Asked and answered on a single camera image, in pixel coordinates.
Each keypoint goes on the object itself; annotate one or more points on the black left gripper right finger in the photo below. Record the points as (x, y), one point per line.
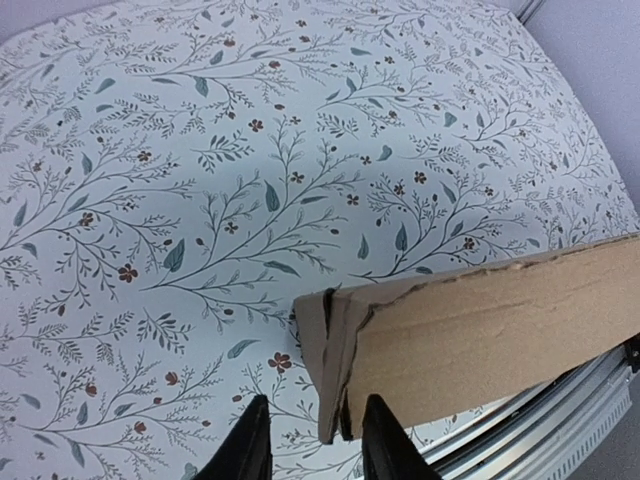
(388, 452)

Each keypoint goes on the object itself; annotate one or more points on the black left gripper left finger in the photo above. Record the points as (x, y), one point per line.
(245, 454)

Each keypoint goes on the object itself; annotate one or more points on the brown cardboard box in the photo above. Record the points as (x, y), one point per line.
(440, 344)

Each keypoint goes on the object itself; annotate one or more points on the floral patterned table mat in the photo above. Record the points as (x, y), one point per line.
(175, 173)

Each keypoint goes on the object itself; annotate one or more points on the aluminium front rail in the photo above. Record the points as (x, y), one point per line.
(546, 432)

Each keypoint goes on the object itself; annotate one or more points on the aluminium frame post right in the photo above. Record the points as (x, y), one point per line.
(525, 10)

